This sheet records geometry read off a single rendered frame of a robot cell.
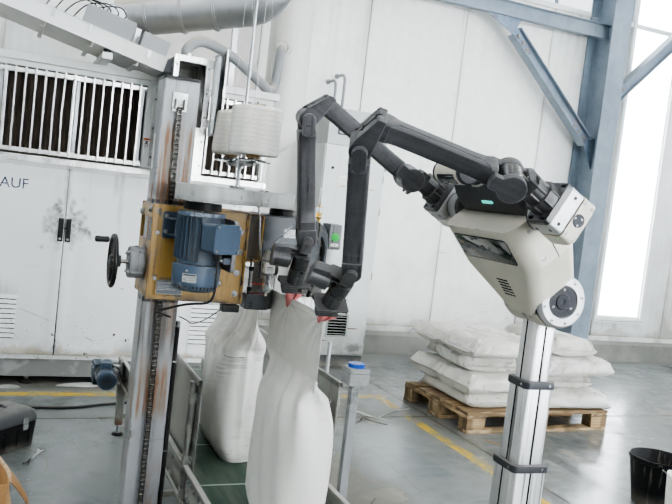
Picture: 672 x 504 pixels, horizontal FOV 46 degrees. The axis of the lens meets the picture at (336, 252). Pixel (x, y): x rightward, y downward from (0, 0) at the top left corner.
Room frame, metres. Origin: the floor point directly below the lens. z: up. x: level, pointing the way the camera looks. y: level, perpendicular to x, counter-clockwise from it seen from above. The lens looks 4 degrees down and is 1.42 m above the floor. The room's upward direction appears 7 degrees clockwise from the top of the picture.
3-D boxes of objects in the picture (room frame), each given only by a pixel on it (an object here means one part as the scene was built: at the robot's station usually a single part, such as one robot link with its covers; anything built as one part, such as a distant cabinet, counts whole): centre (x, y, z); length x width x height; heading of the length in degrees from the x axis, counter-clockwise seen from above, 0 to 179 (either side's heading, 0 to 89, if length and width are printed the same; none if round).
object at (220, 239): (2.40, 0.35, 1.25); 0.10 x 0.08 x 0.12; 138
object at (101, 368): (4.13, 1.14, 0.35); 0.30 x 0.15 x 0.15; 23
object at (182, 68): (5.01, 1.08, 1.82); 0.51 x 0.27 x 0.71; 23
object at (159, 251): (2.70, 0.50, 1.18); 0.34 x 0.25 x 0.31; 113
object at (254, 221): (2.76, 0.32, 1.26); 0.22 x 0.05 x 0.16; 23
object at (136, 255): (2.60, 0.66, 1.14); 0.11 x 0.06 x 0.11; 23
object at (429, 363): (5.67, -0.99, 0.32); 0.67 x 0.42 x 0.14; 117
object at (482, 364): (5.48, -1.04, 0.44); 0.66 x 0.42 x 0.14; 17
